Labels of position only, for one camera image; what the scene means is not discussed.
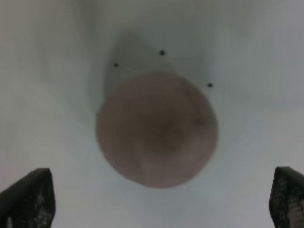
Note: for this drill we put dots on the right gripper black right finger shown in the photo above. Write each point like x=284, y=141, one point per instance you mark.
x=286, y=202

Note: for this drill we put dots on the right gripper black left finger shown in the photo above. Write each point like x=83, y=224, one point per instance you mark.
x=29, y=202

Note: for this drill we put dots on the pink peach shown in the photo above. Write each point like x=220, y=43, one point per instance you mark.
x=158, y=130

